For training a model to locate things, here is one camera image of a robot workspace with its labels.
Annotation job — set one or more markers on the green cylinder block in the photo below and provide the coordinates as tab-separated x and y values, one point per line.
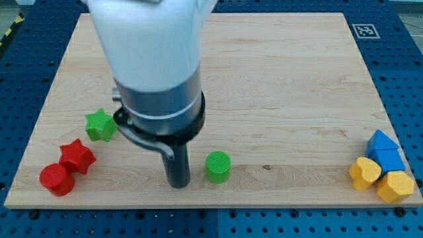
218	166

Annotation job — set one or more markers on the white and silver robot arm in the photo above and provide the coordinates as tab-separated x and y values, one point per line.
153	49

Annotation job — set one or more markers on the yellow heart block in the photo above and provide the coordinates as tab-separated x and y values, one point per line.
364	172

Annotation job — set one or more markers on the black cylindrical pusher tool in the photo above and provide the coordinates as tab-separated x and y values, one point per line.
173	148

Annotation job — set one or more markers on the wooden board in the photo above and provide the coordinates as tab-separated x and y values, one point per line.
288	98

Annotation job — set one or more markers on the green star block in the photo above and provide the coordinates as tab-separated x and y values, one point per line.
100	126

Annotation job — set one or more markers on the red star block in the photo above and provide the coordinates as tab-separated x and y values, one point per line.
76	157

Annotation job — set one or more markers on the red cylinder block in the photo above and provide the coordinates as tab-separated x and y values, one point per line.
57	179

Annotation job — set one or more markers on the blue house-shaped block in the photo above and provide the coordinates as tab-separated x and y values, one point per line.
385	152

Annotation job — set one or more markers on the fiducial marker tag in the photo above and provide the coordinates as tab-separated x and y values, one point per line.
365	31

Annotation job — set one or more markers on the yellow hexagon block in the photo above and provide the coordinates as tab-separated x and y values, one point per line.
395	187

